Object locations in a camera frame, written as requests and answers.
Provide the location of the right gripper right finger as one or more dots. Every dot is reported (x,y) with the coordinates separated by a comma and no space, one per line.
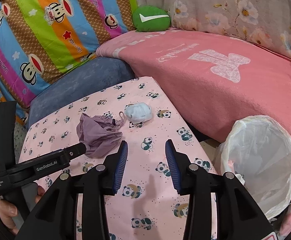
(238,215)

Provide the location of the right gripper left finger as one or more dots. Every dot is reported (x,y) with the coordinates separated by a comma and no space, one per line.
(55,215)

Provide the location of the purple cloth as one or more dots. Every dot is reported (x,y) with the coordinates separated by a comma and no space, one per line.
(100,133)

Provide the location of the light blue balled sock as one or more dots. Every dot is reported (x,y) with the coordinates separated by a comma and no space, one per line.
(138,112)

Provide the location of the white cloth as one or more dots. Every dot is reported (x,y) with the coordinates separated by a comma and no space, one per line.
(240,178)

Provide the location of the white bag lined trash bin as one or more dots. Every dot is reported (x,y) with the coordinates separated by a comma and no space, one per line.
(259,148)

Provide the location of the person's left hand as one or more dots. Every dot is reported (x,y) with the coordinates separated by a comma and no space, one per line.
(7,212)

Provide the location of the pink panda print cloth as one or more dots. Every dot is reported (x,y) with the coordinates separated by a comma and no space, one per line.
(146,205)

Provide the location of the blue grey cushion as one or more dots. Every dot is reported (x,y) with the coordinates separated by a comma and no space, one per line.
(93,76)

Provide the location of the pink blanket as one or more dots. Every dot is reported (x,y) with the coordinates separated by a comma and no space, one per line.
(212,80)

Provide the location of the colourful monkey print quilt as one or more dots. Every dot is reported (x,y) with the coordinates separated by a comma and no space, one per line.
(42,40)

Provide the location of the green round cushion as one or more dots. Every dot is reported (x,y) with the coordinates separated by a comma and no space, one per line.
(148,19)

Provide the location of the grey floral pillow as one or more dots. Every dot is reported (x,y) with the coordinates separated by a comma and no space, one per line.
(266,23)

